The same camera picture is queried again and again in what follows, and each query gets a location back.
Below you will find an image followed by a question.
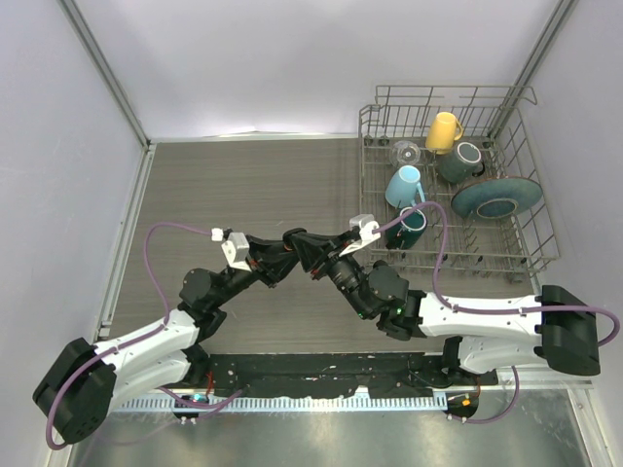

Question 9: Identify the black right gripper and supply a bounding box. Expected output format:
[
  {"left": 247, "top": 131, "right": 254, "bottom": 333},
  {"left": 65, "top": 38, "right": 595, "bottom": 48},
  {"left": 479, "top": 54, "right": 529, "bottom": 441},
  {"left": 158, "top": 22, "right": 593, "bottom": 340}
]
[{"left": 291, "top": 231, "right": 373, "bottom": 319}]

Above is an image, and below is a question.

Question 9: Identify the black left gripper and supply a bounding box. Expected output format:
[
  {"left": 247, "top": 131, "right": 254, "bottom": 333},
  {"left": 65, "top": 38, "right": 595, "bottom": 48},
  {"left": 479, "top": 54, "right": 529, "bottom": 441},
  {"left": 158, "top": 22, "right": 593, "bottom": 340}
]
[{"left": 212, "top": 233, "right": 298, "bottom": 306}]

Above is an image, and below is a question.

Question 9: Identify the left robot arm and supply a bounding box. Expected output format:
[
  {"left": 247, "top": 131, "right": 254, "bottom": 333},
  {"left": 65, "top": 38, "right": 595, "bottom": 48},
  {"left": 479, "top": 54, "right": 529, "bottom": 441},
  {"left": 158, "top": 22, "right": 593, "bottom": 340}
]
[{"left": 33, "top": 233, "right": 300, "bottom": 450}]

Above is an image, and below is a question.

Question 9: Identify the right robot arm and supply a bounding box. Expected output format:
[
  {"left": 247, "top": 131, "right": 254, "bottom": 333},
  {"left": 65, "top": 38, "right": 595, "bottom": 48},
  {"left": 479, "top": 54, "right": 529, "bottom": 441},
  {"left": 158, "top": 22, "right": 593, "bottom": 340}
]
[{"left": 283, "top": 229, "right": 601, "bottom": 384}]

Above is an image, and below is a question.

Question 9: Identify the dark teal mug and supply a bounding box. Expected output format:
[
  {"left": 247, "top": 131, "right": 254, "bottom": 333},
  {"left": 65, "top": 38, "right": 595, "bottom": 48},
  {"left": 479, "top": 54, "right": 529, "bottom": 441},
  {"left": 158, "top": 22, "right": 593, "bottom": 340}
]
[{"left": 385, "top": 210, "right": 427, "bottom": 250}]

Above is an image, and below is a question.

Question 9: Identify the light blue mug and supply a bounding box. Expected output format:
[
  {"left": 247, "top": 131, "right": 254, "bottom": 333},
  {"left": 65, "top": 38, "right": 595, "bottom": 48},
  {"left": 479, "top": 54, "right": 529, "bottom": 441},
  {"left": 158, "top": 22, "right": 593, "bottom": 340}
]
[{"left": 385, "top": 165, "right": 426, "bottom": 208}]

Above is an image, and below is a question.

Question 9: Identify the clear glass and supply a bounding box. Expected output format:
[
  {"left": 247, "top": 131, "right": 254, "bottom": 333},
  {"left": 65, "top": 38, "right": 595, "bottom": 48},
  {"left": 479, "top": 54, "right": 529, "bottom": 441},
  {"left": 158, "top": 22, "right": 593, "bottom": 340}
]
[{"left": 389, "top": 140, "right": 421, "bottom": 168}]

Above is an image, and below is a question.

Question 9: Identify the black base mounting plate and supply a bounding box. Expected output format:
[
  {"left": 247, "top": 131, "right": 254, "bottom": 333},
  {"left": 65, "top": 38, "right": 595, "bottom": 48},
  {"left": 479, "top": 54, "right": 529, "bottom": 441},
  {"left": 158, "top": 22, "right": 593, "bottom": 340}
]
[{"left": 155, "top": 350, "right": 500, "bottom": 398}]

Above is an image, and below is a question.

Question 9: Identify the dark grey-green mug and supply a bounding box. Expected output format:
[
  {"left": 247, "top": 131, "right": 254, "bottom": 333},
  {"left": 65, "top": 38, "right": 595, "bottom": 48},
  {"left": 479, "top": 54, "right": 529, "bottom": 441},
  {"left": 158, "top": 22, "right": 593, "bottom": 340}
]
[{"left": 437, "top": 142, "right": 483, "bottom": 184}]

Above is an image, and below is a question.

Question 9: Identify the yellow mug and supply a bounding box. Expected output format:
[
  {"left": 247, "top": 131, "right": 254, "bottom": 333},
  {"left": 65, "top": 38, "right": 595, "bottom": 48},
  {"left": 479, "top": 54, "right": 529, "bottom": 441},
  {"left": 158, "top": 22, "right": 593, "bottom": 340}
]
[{"left": 425, "top": 112, "right": 464, "bottom": 155}]

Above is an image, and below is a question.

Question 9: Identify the blue ceramic plate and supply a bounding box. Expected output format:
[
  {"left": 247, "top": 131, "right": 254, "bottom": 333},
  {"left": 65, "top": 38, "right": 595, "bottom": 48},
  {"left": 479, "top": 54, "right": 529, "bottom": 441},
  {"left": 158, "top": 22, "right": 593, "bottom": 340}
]
[{"left": 451, "top": 177, "right": 543, "bottom": 220}]

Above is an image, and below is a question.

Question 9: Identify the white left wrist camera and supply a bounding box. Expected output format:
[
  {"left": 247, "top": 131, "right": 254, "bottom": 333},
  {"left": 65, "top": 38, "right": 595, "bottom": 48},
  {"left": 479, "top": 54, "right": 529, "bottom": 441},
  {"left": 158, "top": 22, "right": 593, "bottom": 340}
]
[{"left": 210, "top": 228, "right": 251, "bottom": 271}]

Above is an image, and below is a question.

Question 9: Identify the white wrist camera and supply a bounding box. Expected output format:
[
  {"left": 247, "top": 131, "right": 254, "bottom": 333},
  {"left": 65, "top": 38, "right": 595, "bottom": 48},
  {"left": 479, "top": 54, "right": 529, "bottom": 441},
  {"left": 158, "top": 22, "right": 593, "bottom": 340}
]
[
  {"left": 339, "top": 214, "right": 381, "bottom": 257},
  {"left": 210, "top": 228, "right": 251, "bottom": 271}
]

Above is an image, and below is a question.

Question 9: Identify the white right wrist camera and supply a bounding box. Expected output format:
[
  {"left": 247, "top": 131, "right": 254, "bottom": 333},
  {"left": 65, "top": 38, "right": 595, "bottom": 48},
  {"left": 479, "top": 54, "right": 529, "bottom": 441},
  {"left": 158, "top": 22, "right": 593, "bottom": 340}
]
[{"left": 339, "top": 214, "right": 381, "bottom": 257}]

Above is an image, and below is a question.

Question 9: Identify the metal wire dish rack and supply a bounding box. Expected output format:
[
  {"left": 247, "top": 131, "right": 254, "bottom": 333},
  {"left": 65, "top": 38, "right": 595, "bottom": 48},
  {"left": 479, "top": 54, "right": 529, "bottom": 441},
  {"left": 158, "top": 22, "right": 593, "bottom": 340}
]
[{"left": 358, "top": 85, "right": 559, "bottom": 282}]

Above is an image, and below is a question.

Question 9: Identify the white slotted cable duct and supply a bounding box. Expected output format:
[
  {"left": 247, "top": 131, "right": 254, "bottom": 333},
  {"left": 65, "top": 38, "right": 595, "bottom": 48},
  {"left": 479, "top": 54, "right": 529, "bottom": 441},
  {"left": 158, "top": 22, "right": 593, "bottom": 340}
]
[{"left": 116, "top": 391, "right": 447, "bottom": 413}]

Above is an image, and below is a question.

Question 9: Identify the aluminium frame rail left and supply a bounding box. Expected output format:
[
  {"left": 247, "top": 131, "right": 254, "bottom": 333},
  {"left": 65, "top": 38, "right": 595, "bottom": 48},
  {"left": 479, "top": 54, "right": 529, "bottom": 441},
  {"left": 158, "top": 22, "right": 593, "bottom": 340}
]
[{"left": 93, "top": 143, "right": 157, "bottom": 341}]

